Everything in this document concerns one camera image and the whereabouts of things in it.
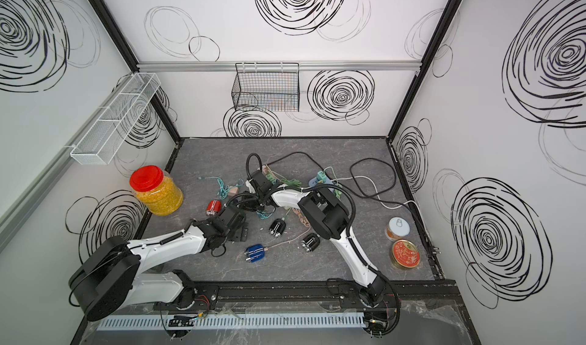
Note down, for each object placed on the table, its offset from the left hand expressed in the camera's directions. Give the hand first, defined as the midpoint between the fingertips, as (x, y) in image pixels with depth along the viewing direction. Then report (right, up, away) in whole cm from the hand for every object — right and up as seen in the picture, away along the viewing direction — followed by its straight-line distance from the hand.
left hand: (237, 228), depth 89 cm
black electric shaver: (+16, +1, -2) cm, 16 cm away
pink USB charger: (-4, +13, +9) cm, 17 cm away
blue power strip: (+32, +17, +11) cm, 37 cm away
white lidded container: (+62, +1, -4) cm, 62 cm away
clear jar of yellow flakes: (-28, +16, -6) cm, 33 cm away
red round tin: (+62, -6, -10) cm, 63 cm away
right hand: (-1, +7, +4) cm, 8 cm away
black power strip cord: (+48, +21, +17) cm, 55 cm away
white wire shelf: (-39, +33, -17) cm, 54 cm away
